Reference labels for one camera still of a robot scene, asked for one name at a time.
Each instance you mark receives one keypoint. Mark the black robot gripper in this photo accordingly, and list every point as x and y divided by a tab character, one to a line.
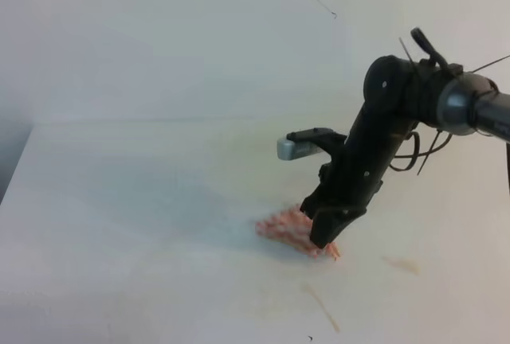
391	89

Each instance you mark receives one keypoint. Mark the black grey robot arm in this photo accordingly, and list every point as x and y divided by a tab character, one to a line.
459	102

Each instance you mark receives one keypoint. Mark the pink white striped rag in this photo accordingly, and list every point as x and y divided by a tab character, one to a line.
293	228

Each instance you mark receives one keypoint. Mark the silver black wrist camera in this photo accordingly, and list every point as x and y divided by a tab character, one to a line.
303	145

